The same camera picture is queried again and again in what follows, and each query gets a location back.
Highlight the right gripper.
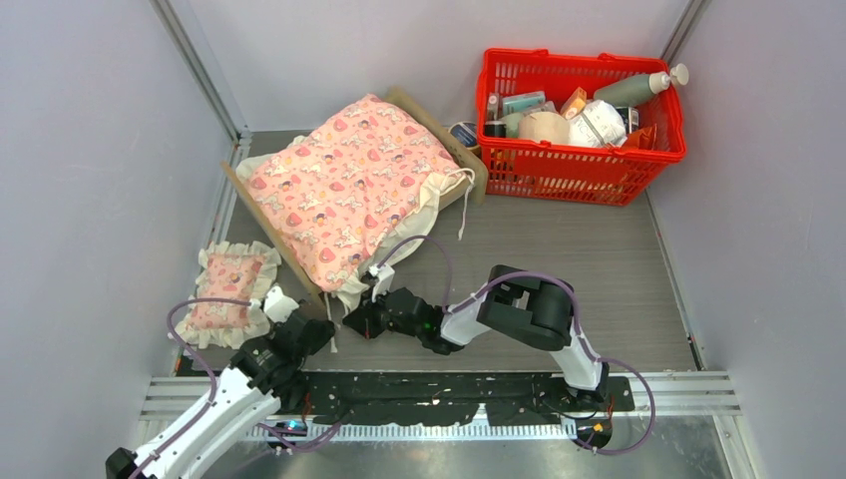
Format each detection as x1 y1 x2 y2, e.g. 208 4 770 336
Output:
344 284 425 340

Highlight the pink unicorn mattress cushion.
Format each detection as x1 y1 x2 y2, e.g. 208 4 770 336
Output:
234 93 477 355

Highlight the wooden pet bed frame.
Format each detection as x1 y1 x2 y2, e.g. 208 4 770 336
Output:
220 86 491 312

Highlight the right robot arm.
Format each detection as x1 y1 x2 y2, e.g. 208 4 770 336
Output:
342 264 610 410

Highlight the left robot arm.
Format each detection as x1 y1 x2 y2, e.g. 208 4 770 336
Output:
106 310 335 478

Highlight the small pink ruffled pillow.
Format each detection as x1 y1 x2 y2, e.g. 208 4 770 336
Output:
175 241 281 348

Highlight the beige tape roll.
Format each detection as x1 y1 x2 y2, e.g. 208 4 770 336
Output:
518 111 570 145

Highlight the teal box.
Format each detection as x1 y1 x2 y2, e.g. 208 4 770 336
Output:
501 91 546 116

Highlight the red plastic basket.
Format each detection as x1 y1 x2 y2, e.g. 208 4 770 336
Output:
476 48 686 207

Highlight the white round pouch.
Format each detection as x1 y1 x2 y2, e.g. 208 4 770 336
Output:
568 100 628 148

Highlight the orange small box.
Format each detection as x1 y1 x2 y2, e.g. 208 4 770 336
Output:
560 88 588 121

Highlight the orange snack packet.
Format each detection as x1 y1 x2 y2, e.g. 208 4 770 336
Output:
622 125 657 150

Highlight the green pump bottle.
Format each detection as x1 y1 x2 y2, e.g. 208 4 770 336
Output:
593 63 689 108

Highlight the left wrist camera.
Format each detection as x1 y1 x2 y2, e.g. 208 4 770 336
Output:
247 284 300 323

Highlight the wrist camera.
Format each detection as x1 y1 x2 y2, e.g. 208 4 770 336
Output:
365 263 395 302
247 284 300 323

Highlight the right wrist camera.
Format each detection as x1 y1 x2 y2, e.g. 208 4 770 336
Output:
365 263 395 302

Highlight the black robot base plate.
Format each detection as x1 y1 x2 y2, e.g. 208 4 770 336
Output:
279 371 635 427

